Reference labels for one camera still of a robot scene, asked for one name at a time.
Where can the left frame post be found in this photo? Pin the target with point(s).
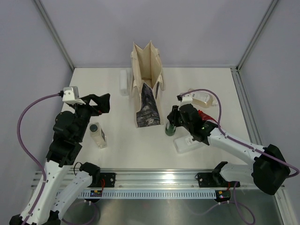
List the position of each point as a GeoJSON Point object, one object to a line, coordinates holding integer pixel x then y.
{"type": "Point", "coordinates": [52, 30]}

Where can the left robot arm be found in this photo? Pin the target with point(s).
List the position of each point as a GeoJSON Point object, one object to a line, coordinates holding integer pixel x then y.
{"type": "Point", "coordinates": [46, 206]}

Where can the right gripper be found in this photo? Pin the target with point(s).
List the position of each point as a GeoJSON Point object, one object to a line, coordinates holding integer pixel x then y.
{"type": "Point", "coordinates": [173, 117]}

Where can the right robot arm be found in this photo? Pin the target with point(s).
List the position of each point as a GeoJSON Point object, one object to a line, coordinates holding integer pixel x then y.
{"type": "Point", "coordinates": [264, 167]}

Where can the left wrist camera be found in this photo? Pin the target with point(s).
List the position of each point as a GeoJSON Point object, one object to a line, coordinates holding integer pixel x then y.
{"type": "Point", "coordinates": [70, 95]}

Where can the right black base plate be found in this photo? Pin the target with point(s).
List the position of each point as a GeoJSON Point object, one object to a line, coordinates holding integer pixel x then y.
{"type": "Point", "coordinates": [212, 180]}

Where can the white bottle behind bag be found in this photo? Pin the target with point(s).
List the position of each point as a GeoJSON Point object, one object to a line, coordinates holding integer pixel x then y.
{"type": "Point", "coordinates": [123, 83]}

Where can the white slotted cable duct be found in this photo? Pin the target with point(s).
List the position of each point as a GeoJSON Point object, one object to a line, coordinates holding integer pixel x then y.
{"type": "Point", "coordinates": [149, 194]}

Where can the green bottle red cap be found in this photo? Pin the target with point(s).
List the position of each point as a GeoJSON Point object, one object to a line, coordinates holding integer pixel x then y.
{"type": "Point", "coordinates": [170, 129]}

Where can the red bottle white label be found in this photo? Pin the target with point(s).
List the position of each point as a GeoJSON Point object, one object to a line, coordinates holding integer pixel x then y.
{"type": "Point", "coordinates": [206, 117]}

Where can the frame post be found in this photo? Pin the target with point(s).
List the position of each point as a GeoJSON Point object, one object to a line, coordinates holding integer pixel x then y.
{"type": "Point", "coordinates": [52, 30]}
{"type": "Point", "coordinates": [262, 24]}

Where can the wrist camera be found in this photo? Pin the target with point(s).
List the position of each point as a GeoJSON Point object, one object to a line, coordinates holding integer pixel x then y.
{"type": "Point", "coordinates": [70, 95]}
{"type": "Point", "coordinates": [185, 99]}

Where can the white rectangular bottle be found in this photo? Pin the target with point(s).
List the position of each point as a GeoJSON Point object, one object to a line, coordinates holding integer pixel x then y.
{"type": "Point", "coordinates": [187, 144]}

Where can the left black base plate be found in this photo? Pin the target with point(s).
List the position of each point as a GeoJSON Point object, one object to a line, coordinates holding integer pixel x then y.
{"type": "Point", "coordinates": [103, 179]}

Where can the aluminium mounting rail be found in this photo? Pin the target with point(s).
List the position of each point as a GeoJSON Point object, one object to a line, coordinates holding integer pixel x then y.
{"type": "Point", "coordinates": [156, 179]}

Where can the clear square bottle black cap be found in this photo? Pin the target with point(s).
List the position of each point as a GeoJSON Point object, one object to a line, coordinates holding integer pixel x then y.
{"type": "Point", "coordinates": [98, 135]}

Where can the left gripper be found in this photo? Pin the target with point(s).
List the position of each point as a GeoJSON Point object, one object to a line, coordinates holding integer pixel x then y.
{"type": "Point", "coordinates": [102, 102]}

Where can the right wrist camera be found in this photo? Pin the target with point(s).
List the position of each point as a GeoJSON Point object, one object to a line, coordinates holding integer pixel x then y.
{"type": "Point", "coordinates": [185, 99]}

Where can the right frame post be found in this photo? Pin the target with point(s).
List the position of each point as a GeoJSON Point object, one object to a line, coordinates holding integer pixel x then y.
{"type": "Point", "coordinates": [262, 24]}

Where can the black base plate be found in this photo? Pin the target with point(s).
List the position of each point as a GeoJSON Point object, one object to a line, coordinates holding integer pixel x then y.
{"type": "Point", "coordinates": [212, 180]}
{"type": "Point", "coordinates": [103, 179]}

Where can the beige canvas tote bag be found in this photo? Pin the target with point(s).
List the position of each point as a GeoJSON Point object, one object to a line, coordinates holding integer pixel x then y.
{"type": "Point", "coordinates": [147, 85]}

